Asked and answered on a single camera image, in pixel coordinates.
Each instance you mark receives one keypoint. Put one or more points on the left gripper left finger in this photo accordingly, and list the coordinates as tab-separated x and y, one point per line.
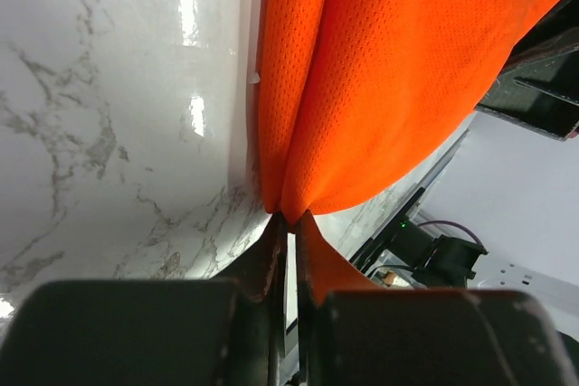
224	330

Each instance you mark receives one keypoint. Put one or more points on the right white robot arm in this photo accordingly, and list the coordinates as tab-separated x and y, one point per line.
424	260

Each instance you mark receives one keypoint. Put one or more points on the orange t shirt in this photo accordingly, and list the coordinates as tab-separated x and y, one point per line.
354	94

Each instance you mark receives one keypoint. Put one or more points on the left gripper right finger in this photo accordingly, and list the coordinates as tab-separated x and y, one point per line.
353	332

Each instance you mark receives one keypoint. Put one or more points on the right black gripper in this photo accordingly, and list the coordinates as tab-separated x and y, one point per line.
537	89

